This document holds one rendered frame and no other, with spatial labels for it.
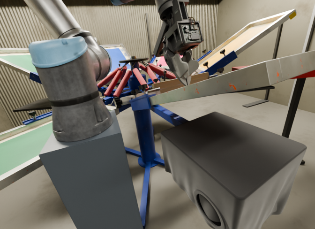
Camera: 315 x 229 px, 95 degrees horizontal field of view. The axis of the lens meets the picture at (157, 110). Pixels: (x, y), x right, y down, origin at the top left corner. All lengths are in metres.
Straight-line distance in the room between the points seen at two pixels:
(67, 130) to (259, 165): 0.64
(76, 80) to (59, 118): 0.10
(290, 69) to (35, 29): 4.14
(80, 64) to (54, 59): 0.05
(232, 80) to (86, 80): 0.32
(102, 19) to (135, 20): 0.76
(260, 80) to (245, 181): 0.40
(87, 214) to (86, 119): 0.28
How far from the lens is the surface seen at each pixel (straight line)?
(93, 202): 0.51
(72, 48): 0.38
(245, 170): 0.65
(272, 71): 0.29
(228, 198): 0.59
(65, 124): 0.40
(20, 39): 4.27
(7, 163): 1.03
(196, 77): 0.95
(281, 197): 1.01
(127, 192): 0.51
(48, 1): 0.56
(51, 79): 0.38
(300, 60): 0.38
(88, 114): 0.39
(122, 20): 4.14
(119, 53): 2.71
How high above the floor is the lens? 1.38
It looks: 23 degrees down
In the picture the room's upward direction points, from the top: 6 degrees counter-clockwise
